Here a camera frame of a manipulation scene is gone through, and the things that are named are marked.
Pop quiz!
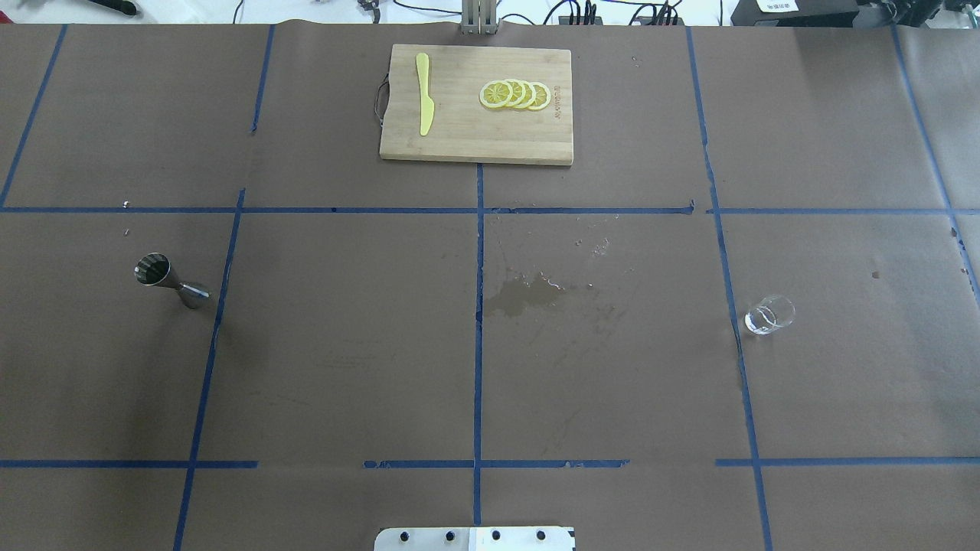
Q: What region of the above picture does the clear glass cup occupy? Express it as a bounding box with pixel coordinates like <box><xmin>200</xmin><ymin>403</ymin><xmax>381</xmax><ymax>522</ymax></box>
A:
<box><xmin>744</xmin><ymin>295</ymin><xmax>797</xmax><ymax>336</ymax></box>

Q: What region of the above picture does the steel double jigger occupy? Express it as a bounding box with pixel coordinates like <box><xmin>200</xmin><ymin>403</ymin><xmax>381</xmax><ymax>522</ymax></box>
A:
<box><xmin>133</xmin><ymin>252</ymin><xmax>211</xmax><ymax>309</ymax></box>

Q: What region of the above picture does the bamboo cutting board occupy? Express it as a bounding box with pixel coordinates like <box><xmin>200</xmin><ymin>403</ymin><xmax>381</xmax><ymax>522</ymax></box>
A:
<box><xmin>379</xmin><ymin>43</ymin><xmax>574</xmax><ymax>166</ymax></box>

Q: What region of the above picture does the yellow plastic knife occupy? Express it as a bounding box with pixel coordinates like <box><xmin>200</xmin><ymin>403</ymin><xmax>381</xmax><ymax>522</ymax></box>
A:
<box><xmin>414</xmin><ymin>52</ymin><xmax>436</xmax><ymax>136</ymax></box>

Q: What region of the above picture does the black box device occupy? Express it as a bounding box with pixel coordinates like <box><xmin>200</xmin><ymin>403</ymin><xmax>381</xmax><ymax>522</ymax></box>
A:
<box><xmin>730</xmin><ymin>0</ymin><xmax>860</xmax><ymax>28</ymax></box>

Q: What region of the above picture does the black hand tool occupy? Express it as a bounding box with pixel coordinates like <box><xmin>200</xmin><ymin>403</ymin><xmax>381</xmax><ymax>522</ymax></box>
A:
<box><xmin>89</xmin><ymin>0</ymin><xmax>140</xmax><ymax>18</ymax></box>

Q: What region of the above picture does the aluminium frame post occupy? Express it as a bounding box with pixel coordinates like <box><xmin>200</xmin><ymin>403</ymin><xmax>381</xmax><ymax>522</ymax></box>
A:
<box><xmin>461</xmin><ymin>0</ymin><xmax>500</xmax><ymax>35</ymax></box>

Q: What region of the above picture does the white pedestal column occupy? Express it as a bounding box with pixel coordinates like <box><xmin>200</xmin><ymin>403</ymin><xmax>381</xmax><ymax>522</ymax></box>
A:
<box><xmin>374</xmin><ymin>526</ymin><xmax>577</xmax><ymax>550</ymax></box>

